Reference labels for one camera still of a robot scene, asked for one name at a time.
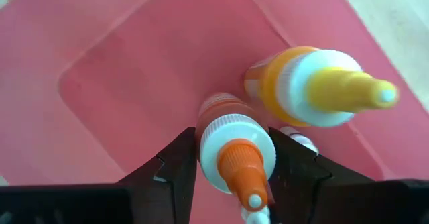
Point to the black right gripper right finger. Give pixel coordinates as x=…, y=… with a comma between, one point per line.
x=308, y=197

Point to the large yellow food coloring bottle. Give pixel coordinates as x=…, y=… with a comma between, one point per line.
x=318, y=86

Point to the small white-capped food coloring bottle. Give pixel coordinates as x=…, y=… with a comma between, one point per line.
x=256, y=215
x=300, y=138

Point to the pink translucent plastic bin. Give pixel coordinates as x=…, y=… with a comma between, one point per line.
x=134, y=83

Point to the large orange food coloring bottle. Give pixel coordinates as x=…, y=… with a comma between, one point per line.
x=234, y=150

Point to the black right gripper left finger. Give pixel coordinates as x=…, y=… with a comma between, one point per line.
x=161, y=197

